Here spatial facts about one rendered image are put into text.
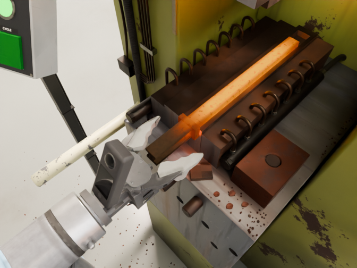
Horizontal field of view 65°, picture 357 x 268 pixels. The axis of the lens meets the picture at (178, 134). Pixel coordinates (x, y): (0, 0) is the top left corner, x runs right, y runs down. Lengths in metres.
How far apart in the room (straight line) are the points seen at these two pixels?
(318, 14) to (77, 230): 0.75
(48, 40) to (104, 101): 1.23
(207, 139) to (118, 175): 0.20
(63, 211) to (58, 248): 0.05
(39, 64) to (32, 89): 1.46
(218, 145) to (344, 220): 0.33
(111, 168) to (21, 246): 0.16
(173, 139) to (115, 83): 1.58
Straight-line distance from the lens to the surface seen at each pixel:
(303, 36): 0.81
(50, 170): 0.98
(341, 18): 0.85
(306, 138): 0.69
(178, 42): 0.70
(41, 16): 0.74
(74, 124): 1.21
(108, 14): 2.71
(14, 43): 0.76
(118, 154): 0.41
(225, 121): 0.56
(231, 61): 0.69
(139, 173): 0.48
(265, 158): 0.57
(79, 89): 2.09
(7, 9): 0.76
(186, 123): 0.53
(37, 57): 0.75
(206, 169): 0.58
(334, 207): 0.70
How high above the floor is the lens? 1.44
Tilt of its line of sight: 56 degrees down
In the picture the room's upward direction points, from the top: straight up
